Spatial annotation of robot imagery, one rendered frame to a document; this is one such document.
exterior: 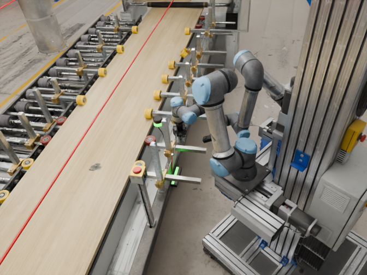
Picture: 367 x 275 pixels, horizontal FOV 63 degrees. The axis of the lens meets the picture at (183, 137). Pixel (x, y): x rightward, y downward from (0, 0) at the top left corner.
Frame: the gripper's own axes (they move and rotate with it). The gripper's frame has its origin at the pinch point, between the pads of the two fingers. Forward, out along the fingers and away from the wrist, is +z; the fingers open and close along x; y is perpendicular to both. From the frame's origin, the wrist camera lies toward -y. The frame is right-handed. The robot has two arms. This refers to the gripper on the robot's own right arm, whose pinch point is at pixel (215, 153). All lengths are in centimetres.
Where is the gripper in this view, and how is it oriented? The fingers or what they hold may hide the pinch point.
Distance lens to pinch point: 215.7
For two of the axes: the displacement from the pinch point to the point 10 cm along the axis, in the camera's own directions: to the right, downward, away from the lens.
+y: 9.7, 1.0, -2.0
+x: 2.1, -6.8, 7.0
